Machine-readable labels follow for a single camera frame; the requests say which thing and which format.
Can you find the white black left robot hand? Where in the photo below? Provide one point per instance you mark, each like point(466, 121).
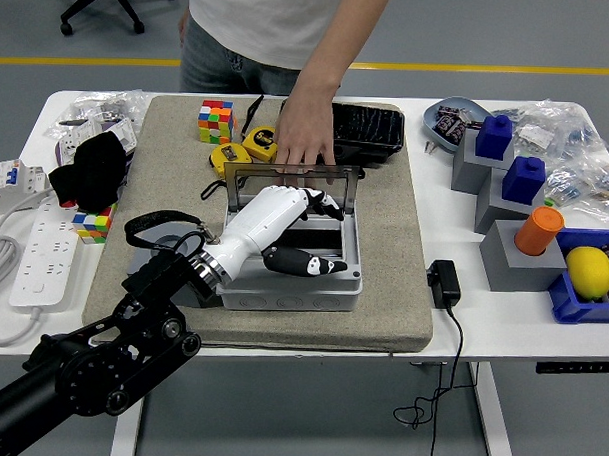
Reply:
point(259, 221)

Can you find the person's left hand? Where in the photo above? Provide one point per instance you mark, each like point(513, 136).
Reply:
point(305, 133)

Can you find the grey electrical box clear lid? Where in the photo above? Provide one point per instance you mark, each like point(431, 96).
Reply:
point(292, 297)

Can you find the person's left forearm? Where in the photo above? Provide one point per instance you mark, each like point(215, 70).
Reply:
point(333, 54)

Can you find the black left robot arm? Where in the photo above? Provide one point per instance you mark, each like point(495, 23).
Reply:
point(79, 375)

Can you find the orange cylinder battery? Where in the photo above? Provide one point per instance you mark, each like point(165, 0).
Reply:
point(537, 233)

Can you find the yellow tape measure black label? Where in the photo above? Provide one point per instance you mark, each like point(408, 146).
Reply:
point(261, 142)

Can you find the yellow tape measure red label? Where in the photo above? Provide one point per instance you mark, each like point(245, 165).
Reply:
point(229, 160)

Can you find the black crinkled plastic tray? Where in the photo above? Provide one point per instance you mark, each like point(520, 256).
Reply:
point(373, 125)

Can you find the colourful puzzle cube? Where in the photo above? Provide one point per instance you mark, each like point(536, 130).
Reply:
point(215, 122)
point(94, 223)

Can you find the grey cube with round hole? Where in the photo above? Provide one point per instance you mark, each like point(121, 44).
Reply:
point(170, 241)

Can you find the black table control panel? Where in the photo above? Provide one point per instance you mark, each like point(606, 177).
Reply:
point(577, 368)

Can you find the white table leg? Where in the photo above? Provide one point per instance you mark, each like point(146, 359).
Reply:
point(127, 432)
point(493, 420)

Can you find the small metal screws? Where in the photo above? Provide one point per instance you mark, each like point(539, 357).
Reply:
point(430, 147)

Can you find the blue-grey dish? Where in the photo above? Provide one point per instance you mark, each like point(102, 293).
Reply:
point(430, 123)

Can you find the grey-brown mat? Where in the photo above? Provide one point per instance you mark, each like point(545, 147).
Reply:
point(384, 241)

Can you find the person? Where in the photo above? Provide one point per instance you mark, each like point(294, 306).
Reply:
point(252, 16)

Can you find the dark wrapped packet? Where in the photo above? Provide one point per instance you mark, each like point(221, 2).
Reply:
point(444, 124)
point(460, 129)

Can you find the blue storage bin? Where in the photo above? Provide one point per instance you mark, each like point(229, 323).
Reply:
point(582, 310)

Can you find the grey block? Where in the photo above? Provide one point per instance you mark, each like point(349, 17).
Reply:
point(469, 174)
point(495, 214)
point(513, 273)

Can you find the black cloth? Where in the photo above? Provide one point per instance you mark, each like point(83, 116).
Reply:
point(94, 170)

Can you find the clear bag of parts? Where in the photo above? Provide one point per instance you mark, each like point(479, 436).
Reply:
point(118, 106)
point(586, 190)
point(563, 129)

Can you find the blue plastic block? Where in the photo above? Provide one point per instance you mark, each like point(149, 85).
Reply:
point(523, 183)
point(493, 139)

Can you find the black power adapter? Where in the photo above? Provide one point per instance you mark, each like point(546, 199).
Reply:
point(445, 283)

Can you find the yellow lemon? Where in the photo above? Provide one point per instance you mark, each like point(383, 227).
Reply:
point(589, 273)

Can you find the white socket package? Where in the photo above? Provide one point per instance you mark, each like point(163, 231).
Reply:
point(75, 140)

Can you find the white power strip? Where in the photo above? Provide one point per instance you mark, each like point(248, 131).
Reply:
point(45, 259)

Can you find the white circuit breaker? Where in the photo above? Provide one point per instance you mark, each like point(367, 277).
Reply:
point(16, 183)

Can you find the small green clip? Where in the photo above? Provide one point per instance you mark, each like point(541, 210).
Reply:
point(549, 201)

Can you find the black plastic bracket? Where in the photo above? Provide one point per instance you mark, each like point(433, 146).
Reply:
point(352, 152)

